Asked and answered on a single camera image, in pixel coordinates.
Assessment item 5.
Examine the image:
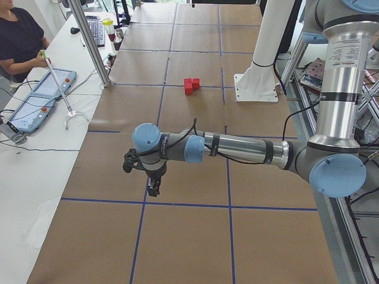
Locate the red block hidden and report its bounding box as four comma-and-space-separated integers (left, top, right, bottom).
184, 83, 193, 95

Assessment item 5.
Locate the grabber reacher stick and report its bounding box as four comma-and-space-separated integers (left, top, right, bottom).
40, 50, 89, 131

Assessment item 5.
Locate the person's hand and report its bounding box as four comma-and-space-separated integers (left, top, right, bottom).
32, 54, 48, 67

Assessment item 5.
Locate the lower teach pendant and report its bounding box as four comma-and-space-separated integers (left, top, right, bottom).
9, 95, 56, 133

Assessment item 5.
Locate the teach pendant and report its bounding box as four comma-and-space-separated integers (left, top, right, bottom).
9, 95, 56, 133
30, 67, 78, 98

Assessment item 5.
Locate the upper teach pendant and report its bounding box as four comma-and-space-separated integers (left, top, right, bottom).
30, 67, 78, 98

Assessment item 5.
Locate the metal cup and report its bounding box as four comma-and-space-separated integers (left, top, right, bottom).
115, 28, 124, 41

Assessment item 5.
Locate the yellow lid cup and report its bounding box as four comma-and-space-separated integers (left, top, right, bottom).
102, 18, 115, 43

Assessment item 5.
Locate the black keyboard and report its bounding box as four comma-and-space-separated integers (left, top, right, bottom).
87, 20, 105, 47

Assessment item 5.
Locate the black computer mouse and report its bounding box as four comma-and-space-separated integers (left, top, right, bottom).
70, 27, 80, 35

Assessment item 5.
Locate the person in black shirt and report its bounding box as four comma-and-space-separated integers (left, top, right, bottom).
1, 1, 50, 83

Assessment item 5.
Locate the aluminium frame post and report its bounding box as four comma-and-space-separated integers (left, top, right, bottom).
68, 0, 111, 88

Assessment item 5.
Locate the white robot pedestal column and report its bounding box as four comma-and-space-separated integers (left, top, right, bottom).
234, 0, 295, 102

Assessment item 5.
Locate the grey clamp mount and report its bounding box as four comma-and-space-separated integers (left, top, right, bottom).
0, 115, 27, 145

